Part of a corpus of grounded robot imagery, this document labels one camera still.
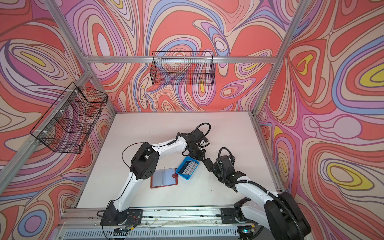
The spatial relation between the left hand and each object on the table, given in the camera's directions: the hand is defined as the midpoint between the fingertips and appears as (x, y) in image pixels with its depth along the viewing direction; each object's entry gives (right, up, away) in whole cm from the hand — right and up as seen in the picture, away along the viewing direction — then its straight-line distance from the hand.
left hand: (207, 159), depth 92 cm
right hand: (+4, -6, -4) cm, 8 cm away
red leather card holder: (-26, -9, -7) cm, 29 cm away
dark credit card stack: (-12, -3, -6) cm, 14 cm away
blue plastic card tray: (-12, -8, -8) cm, 17 cm away
